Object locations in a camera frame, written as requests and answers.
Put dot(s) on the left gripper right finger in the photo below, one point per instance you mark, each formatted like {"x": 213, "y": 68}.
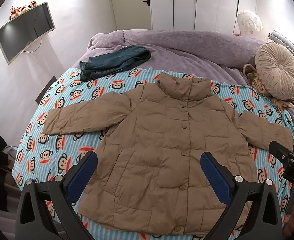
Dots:
{"x": 264, "y": 217}

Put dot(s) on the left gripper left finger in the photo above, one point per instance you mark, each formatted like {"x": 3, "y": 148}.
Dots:
{"x": 33, "y": 220}

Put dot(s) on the tan puffer jacket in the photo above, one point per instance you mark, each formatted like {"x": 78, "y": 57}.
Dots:
{"x": 148, "y": 177}

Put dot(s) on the cream bedroom door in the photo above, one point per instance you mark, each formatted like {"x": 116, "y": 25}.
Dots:
{"x": 132, "y": 14}

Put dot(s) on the brown knot cushion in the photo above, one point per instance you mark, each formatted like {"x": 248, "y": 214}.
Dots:
{"x": 250, "y": 72}

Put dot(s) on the round beige pleated cushion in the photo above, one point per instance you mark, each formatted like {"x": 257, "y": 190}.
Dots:
{"x": 275, "y": 68}

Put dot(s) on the purple duvet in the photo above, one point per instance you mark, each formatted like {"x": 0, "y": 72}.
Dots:
{"x": 208, "y": 54}

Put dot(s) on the white wardrobe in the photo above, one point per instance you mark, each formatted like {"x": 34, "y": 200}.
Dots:
{"x": 199, "y": 15}

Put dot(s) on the folded dark blue jeans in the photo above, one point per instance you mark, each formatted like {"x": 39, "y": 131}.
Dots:
{"x": 122, "y": 60}

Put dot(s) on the red flower decoration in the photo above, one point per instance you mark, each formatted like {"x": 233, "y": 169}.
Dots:
{"x": 16, "y": 11}

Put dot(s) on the wall mounted television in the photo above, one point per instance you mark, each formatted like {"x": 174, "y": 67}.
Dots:
{"x": 21, "y": 32}

